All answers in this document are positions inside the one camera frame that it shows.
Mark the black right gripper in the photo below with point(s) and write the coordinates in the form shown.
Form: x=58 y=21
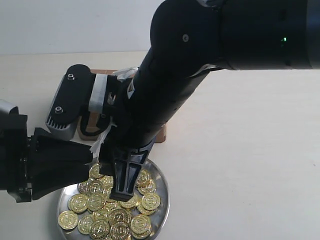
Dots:
x=142 y=105

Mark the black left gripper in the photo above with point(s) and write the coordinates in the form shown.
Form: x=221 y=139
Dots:
x=40 y=164

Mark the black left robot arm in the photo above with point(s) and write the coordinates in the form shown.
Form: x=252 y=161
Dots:
x=6 y=108

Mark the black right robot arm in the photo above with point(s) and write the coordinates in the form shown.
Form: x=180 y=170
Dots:
x=189 y=39

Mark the brown cardboard box with slot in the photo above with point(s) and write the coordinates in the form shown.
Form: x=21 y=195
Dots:
x=160 y=135

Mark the gold coin right middle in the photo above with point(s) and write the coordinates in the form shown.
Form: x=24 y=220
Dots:
x=151 y=201

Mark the gold coin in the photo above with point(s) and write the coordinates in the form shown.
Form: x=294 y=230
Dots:
x=99 y=229
x=78 y=203
x=151 y=201
x=140 y=224

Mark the gold coin left middle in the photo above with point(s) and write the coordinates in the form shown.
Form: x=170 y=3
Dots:
x=78 y=203

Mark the gold coin plate left edge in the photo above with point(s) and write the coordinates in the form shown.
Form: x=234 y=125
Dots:
x=68 y=220

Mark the gold coin bottom right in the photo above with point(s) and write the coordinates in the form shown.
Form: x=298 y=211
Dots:
x=140 y=224

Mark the round steel plate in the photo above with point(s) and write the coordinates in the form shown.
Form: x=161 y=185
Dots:
x=158 y=218

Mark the gold coin bottom centre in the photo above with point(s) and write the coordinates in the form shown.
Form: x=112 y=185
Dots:
x=99 y=229

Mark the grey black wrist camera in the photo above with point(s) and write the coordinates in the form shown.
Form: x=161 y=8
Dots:
x=79 y=100

